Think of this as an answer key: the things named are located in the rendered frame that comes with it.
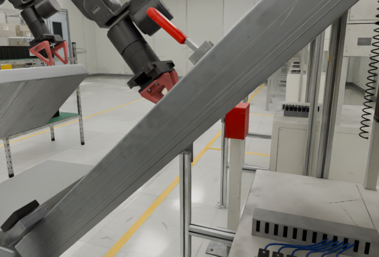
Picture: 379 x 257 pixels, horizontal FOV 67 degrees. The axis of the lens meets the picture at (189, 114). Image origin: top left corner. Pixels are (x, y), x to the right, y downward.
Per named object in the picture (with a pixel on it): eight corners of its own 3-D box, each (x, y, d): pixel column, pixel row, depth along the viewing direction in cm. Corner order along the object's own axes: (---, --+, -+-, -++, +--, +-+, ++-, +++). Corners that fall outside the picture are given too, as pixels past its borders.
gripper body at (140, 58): (177, 67, 59) (156, 38, 60) (155, 70, 50) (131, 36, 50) (155, 85, 62) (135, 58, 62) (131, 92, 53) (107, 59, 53)
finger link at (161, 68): (198, 100, 57) (170, 62, 57) (185, 106, 51) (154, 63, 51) (173, 118, 60) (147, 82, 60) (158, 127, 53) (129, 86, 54)
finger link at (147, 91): (199, 99, 58) (172, 61, 58) (187, 105, 52) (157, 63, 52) (175, 117, 61) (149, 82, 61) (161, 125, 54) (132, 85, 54)
